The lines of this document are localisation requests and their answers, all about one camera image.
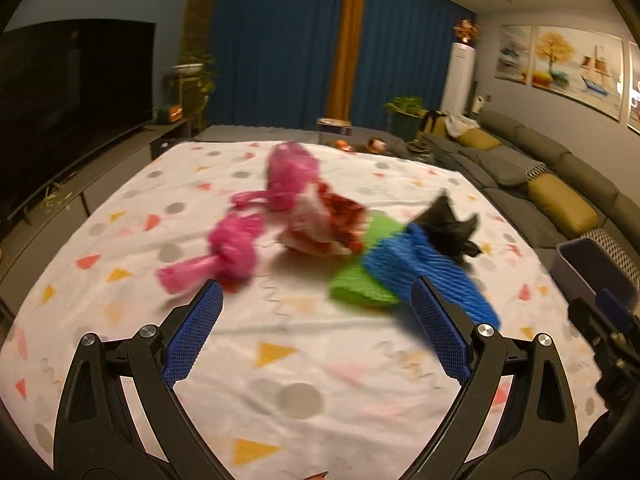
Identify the pink brown toy figure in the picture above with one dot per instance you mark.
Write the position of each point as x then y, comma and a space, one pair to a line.
376, 145

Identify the potted plant on stand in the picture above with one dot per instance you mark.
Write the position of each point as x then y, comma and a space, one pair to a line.
192, 70

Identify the pink plastic bag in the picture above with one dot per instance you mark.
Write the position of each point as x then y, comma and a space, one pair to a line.
292, 170
230, 245

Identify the small grey framed painting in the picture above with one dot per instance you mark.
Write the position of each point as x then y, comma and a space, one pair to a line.
514, 54

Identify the orange tabletop device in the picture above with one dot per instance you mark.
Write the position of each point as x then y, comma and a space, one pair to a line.
171, 114

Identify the orange flower decoration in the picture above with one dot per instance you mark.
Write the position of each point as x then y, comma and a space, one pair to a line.
465, 31

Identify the small yellow cushion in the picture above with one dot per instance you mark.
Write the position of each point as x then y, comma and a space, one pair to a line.
477, 139

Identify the dark tea tray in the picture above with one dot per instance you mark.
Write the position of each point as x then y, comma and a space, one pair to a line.
417, 147

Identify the box with printed lid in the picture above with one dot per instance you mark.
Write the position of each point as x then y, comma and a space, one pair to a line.
334, 126

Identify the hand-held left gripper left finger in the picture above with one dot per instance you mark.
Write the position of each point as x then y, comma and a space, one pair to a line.
195, 335

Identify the grey television cabinet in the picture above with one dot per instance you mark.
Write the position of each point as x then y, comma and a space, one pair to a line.
125, 160

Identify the orange toy figure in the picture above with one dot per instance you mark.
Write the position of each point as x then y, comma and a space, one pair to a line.
343, 145

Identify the grey sofa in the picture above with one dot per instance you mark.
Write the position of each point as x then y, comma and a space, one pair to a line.
575, 160

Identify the black white patterned cushion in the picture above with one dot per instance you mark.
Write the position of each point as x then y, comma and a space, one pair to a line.
615, 252
530, 167

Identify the white garment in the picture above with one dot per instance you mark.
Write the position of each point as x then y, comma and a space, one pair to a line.
460, 124

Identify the black plastic bag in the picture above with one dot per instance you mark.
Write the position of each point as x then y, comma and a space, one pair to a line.
445, 227

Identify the purple framed painting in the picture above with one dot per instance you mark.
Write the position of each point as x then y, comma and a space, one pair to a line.
634, 90

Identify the grey plastic bin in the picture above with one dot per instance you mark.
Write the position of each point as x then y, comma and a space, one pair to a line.
575, 270

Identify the white jug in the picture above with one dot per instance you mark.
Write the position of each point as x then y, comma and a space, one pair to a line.
479, 105

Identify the grey cushion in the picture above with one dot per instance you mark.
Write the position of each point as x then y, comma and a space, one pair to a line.
492, 167

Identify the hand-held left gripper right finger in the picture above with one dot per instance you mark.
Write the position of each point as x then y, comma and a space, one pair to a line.
440, 332

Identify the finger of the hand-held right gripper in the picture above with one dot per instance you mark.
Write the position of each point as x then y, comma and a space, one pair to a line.
616, 310
590, 325

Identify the white printed tablecloth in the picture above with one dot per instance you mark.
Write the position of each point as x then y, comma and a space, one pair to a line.
300, 400

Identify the blue foam net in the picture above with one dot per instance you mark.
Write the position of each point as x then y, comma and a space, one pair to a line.
405, 255

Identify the tree and sailboat painting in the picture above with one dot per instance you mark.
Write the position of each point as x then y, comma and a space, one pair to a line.
575, 70

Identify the orange curtain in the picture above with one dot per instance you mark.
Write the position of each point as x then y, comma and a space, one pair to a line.
350, 50

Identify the red white plastic bag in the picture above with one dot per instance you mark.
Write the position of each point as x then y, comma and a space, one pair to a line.
325, 220

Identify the blue curtain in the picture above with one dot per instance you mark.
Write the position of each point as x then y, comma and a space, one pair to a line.
275, 50
410, 50

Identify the white floor air conditioner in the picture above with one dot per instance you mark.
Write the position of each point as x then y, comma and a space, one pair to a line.
457, 80

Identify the green foam net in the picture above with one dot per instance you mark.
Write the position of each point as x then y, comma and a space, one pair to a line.
357, 280

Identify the black garment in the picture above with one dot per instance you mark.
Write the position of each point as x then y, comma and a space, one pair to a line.
432, 121

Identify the black television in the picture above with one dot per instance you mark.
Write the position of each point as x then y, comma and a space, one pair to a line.
65, 110

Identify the potted plant in dark pot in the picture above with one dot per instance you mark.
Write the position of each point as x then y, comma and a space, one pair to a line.
405, 112

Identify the dark grey coffee table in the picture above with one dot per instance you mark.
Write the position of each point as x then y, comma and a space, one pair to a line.
250, 132

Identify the large yellow cushion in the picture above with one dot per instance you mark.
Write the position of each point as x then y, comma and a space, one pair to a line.
562, 205

